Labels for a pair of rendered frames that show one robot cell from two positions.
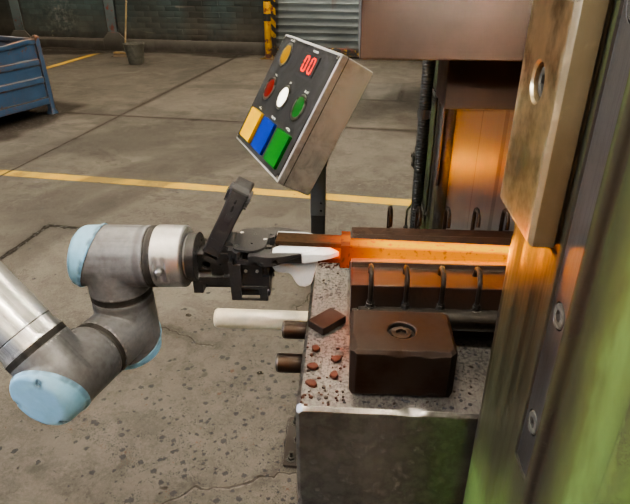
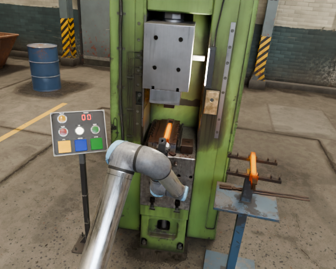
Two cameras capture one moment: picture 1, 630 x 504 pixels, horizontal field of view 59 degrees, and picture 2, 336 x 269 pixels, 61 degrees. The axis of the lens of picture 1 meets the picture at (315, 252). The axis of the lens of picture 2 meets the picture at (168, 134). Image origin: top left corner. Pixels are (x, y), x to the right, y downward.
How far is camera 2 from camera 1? 194 cm
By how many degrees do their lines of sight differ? 78
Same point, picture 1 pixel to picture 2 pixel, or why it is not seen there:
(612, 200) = (224, 107)
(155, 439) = not seen: outside the picture
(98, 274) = not seen: hidden behind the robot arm
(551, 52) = (214, 97)
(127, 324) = not seen: hidden behind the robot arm
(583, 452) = (226, 127)
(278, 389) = (52, 255)
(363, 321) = (185, 144)
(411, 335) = (188, 142)
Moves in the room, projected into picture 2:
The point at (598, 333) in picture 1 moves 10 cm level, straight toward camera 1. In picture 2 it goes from (225, 117) to (238, 121)
